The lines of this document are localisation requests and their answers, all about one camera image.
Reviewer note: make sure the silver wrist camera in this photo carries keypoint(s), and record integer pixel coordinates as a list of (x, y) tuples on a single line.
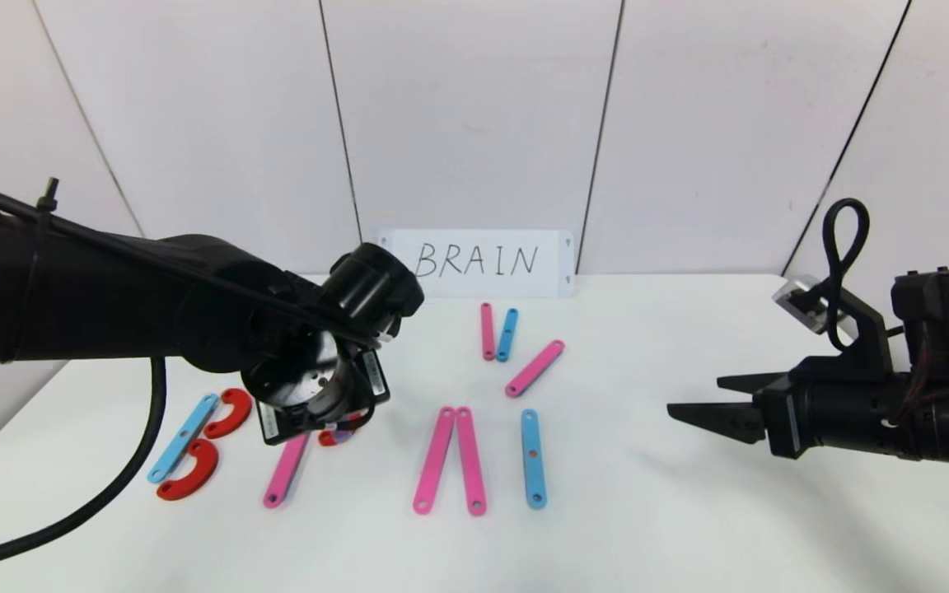
[(800, 301), (386, 334)]

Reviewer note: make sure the long blue bar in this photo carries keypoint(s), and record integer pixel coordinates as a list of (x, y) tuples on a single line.
[(533, 473), (178, 441)]

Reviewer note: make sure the white sign reading BRAIN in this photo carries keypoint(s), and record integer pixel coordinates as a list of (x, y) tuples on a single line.
[(474, 286)]

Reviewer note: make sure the short pink bar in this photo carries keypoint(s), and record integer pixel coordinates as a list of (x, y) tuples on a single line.
[(488, 331)]

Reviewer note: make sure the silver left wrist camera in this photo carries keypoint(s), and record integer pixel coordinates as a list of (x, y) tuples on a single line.
[(386, 334)]

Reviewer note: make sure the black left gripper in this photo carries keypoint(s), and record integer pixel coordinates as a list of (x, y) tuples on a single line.
[(320, 417)]

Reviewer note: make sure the short blue bar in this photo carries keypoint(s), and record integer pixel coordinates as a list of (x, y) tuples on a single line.
[(507, 339)]

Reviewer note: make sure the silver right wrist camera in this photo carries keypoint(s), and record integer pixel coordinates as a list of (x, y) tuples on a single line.
[(800, 301)]

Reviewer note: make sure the long pink bar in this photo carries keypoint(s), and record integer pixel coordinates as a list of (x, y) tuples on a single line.
[(535, 368), (470, 461), (435, 459), (283, 473)]

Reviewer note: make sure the black right camera bracket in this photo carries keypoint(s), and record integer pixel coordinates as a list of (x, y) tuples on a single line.
[(862, 333)]

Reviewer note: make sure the orange and black left arm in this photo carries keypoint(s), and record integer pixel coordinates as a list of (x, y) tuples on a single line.
[(112, 305)]

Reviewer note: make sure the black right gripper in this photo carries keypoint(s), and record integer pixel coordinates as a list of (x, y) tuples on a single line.
[(787, 423)]

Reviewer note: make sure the red C-shaped piece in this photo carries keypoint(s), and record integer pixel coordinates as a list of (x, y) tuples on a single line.
[(198, 478), (326, 438), (237, 410)]

